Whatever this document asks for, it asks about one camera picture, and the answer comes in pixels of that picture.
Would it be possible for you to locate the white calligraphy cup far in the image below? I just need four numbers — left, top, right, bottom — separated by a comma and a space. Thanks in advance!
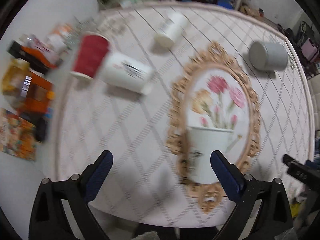
154, 12, 189, 49

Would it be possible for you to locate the orange labelled drink bottle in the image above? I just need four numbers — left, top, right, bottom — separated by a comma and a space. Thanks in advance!
20, 35, 60, 69

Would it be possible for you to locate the black bottle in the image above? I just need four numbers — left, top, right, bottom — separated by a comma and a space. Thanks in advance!
7, 41, 59, 75

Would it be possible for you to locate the glass ashtray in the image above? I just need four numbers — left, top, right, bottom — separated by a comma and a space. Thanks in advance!
65, 17, 97, 48

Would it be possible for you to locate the yellow plastic bag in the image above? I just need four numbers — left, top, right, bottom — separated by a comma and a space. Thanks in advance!
1, 59, 30, 95

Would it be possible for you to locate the white calligraphy cup near red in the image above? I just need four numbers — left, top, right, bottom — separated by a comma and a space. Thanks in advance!
99, 51, 155, 95

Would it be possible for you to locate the grey cylindrical tin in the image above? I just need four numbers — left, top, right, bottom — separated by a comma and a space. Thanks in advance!
248, 41, 289, 71

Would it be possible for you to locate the smartphone on orange box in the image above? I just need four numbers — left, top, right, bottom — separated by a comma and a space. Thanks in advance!
20, 75, 32, 98

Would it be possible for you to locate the colourful snack packet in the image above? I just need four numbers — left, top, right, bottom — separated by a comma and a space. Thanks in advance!
0, 108, 36, 161

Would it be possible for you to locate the cardboard box on floor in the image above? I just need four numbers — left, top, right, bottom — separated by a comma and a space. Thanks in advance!
239, 5, 264, 21

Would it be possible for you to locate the pink suitcase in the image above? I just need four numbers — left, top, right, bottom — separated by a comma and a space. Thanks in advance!
301, 38, 319, 62

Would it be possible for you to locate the red ribbed paper cup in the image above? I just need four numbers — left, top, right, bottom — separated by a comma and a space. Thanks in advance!
71, 31, 111, 80

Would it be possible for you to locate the white bird print paper cup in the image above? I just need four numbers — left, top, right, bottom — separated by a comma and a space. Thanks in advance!
187, 126, 233, 184

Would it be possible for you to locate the floral diamond pattern tablecloth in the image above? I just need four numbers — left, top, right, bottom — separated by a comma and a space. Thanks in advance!
56, 2, 315, 228

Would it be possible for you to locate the orange box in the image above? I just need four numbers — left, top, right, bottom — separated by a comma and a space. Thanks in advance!
17, 72, 55, 114

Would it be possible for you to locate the black round lid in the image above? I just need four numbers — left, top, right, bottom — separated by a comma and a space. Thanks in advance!
35, 117, 48, 142

